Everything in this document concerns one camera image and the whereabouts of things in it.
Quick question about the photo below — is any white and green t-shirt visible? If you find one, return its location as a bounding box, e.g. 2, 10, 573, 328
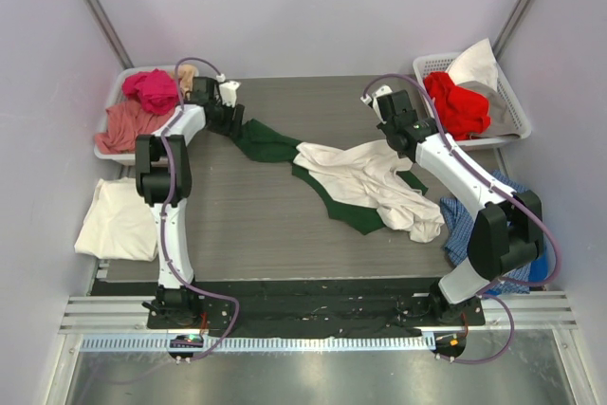
234, 120, 444, 244

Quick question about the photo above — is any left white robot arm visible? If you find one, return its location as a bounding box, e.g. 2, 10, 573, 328
135, 75, 245, 329

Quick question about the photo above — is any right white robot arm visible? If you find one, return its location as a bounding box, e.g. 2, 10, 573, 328
361, 90, 544, 324

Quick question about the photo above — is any beige garment in bin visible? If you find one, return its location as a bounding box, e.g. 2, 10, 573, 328
175, 64, 198, 100

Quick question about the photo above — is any magenta t-shirt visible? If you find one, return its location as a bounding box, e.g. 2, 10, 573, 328
121, 69, 179, 116

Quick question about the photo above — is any red t-shirt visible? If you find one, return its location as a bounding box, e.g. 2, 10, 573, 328
423, 72, 491, 140

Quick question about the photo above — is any right white perforated basket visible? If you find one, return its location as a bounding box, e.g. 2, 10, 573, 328
413, 51, 532, 151

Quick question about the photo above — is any salmon pink t-shirt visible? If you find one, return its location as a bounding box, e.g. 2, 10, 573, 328
95, 100, 175, 155

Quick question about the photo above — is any grey white garment in basket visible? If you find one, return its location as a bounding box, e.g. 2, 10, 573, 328
447, 39, 516, 139

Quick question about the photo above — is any blue plaid shirt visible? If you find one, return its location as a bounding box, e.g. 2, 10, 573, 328
439, 197, 547, 295

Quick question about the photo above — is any folded cream t-shirt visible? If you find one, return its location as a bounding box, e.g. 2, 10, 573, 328
74, 177, 157, 262

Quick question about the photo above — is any solid blue garment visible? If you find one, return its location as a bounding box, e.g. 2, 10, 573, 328
527, 253, 550, 289

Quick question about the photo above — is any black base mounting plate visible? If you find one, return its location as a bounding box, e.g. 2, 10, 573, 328
92, 278, 486, 339

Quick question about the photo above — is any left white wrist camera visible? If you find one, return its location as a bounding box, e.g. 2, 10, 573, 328
216, 73, 241, 107

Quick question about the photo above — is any slotted white cable duct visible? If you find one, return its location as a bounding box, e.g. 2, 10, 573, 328
80, 333, 435, 354

